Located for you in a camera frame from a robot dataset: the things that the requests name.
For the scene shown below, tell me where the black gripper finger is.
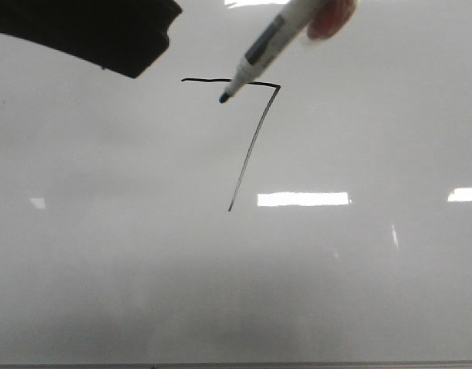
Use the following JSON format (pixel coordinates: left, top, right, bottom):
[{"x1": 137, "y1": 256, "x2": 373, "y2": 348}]
[{"x1": 0, "y1": 1, "x2": 182, "y2": 78}]

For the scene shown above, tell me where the white glossy whiteboard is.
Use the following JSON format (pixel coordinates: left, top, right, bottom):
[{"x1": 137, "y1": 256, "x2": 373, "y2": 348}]
[{"x1": 0, "y1": 1, "x2": 472, "y2": 364}]

